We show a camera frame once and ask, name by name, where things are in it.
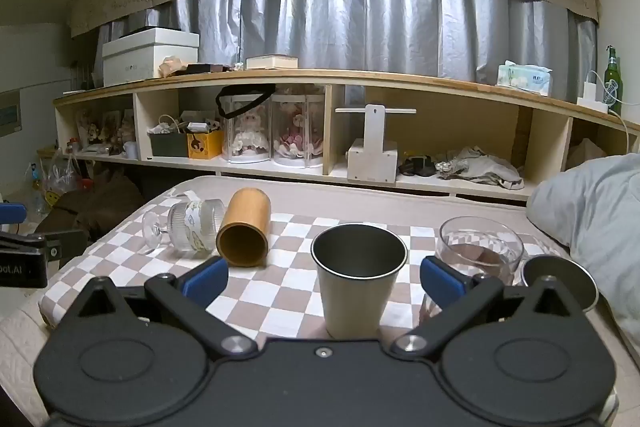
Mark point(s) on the grey pillow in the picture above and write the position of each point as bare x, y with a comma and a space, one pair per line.
600, 207

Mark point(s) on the steel cup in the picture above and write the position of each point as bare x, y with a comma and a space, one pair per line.
351, 302

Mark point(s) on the bamboo cup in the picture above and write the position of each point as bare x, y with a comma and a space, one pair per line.
247, 217

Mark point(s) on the grey crumpled cloth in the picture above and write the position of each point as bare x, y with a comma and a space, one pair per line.
480, 167

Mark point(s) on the pink dress doll case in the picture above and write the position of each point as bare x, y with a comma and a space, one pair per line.
299, 134

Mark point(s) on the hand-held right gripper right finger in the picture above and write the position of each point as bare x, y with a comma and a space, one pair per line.
441, 282

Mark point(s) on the white dress doll case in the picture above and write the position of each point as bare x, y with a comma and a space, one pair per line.
246, 134

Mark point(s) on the flat white box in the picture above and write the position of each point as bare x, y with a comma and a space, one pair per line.
272, 62

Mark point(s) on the white mug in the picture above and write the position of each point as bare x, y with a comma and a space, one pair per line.
131, 150

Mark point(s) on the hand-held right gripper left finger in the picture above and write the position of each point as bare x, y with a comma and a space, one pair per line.
206, 281

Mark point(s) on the clear plastic bag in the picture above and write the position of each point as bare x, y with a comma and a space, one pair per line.
62, 174

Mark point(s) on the white charger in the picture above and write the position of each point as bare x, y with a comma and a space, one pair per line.
592, 94

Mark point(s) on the black sandals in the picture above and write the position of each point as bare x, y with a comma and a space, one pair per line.
417, 166

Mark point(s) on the dark green box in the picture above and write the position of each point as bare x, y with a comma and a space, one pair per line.
167, 146

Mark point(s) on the grey metal cup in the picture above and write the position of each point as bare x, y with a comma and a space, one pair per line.
561, 269

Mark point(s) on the group of small figurines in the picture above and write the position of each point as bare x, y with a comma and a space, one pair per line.
102, 132

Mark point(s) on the yellow box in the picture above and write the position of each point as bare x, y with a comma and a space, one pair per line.
205, 146

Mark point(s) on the tissue pack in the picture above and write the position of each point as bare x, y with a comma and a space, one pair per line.
525, 79

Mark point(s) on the dark brown cloth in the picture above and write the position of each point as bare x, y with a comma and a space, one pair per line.
100, 207

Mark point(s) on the green glass bottle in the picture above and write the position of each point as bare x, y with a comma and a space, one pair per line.
613, 82

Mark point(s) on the clear glass cup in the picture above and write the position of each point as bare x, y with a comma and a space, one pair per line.
480, 257

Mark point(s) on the ribbed glass goblet cup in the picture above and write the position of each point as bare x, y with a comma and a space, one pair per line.
195, 223

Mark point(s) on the beige bag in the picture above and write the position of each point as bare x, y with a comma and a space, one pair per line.
587, 156

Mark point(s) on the wall panel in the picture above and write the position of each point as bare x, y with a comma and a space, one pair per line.
9, 113

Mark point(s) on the large white box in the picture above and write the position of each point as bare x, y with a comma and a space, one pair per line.
145, 62

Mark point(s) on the silver curtain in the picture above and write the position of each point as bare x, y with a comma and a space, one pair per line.
350, 22

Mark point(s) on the crumpled paper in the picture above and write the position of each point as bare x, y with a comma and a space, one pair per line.
172, 67

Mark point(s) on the white wooden stand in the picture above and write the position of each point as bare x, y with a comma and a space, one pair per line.
372, 157

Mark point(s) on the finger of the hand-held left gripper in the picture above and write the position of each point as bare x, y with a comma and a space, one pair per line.
11, 213

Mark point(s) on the plastic bottle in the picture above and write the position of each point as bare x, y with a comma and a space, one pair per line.
36, 192

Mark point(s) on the checkered cloth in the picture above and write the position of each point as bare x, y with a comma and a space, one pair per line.
290, 269

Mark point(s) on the dark brown box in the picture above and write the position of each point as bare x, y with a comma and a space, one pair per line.
207, 68

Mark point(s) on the wooden shelf unit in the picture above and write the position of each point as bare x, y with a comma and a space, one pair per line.
425, 80

